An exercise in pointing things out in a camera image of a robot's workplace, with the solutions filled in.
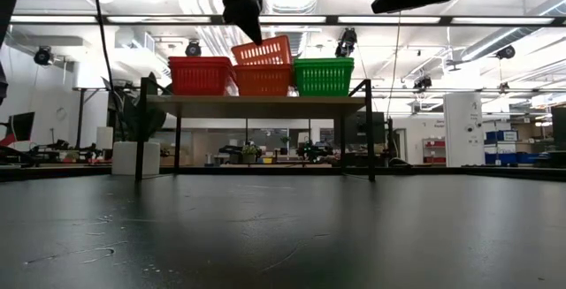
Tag white pillar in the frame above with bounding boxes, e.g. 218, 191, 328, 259
442, 91, 486, 168

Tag blue storage bins rack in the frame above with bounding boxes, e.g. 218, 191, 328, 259
484, 129, 552, 166

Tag white plant pot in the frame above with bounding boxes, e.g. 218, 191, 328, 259
111, 141, 161, 177

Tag black stand pole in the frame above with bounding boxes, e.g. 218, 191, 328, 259
75, 87, 99, 149

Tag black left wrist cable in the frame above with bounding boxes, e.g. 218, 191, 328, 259
91, 0, 117, 95

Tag green plastic basket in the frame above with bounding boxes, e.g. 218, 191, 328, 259
294, 62, 355, 70
293, 57, 356, 65
294, 67, 355, 97

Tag black aluminium table frame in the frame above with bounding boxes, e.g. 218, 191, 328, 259
0, 163, 566, 183

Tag large black monitor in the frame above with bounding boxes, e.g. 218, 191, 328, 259
344, 111, 387, 145

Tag small background potted plant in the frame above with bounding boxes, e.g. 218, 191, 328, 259
240, 142, 263, 165

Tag black monitor with stand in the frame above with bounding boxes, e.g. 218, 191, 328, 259
0, 111, 36, 148

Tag red bin shelf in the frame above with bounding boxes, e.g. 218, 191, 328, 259
422, 137, 447, 165

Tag green snake plant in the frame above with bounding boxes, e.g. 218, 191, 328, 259
100, 71, 168, 145

